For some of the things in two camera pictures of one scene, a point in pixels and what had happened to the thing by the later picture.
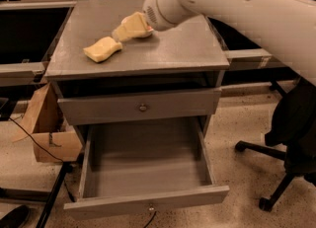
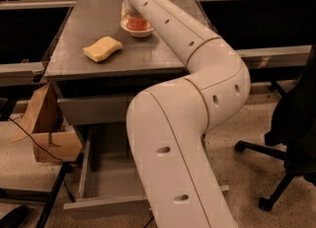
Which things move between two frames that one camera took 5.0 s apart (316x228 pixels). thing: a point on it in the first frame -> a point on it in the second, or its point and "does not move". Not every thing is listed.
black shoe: [16, 218] does not move
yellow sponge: [103, 49] does not move
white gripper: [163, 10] -> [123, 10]
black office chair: [291, 136] does not move
